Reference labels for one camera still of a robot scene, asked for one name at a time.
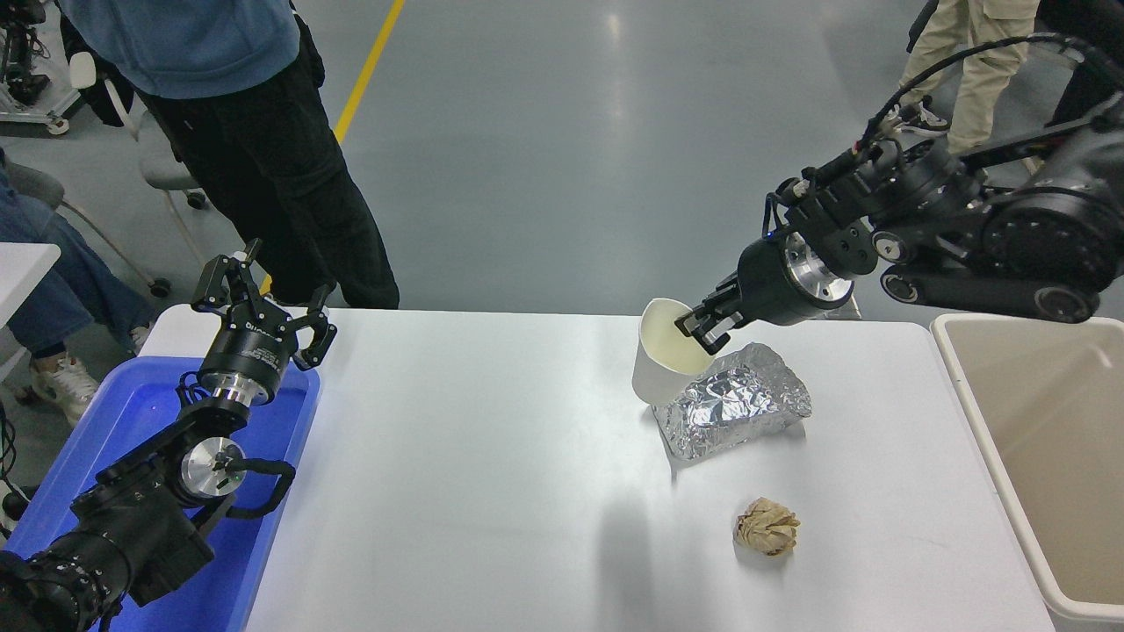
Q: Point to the blue plastic tray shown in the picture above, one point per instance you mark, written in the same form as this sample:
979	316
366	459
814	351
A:
263	421

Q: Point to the crumpled tan paper ball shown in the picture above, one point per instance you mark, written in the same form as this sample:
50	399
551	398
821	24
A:
767	527

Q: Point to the small white table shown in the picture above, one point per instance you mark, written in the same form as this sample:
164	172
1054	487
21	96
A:
22	268

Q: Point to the black jacket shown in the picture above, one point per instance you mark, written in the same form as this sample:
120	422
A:
101	96

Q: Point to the large pale dustbin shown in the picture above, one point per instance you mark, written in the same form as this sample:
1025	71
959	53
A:
1054	421

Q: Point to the seated person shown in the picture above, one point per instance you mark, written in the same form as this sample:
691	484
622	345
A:
61	281

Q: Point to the walking person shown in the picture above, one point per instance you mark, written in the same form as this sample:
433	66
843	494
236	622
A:
983	79

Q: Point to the black equipment on white stand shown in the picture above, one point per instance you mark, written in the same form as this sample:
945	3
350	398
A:
26	83

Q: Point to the silver floor outlet plate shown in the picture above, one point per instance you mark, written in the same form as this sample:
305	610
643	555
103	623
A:
850	309

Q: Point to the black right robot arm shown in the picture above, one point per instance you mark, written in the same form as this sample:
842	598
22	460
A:
1036	237

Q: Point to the white paper cup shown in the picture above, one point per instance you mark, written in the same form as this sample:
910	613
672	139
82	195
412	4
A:
654	369

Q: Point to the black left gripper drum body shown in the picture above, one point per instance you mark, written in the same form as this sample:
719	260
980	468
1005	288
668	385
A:
250	355

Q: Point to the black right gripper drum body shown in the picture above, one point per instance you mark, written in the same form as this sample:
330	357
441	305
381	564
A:
768	281

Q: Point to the crumpled silver foil tray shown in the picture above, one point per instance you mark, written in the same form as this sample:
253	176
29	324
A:
738	404

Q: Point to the standing person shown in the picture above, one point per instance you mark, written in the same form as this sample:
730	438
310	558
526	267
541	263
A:
263	175

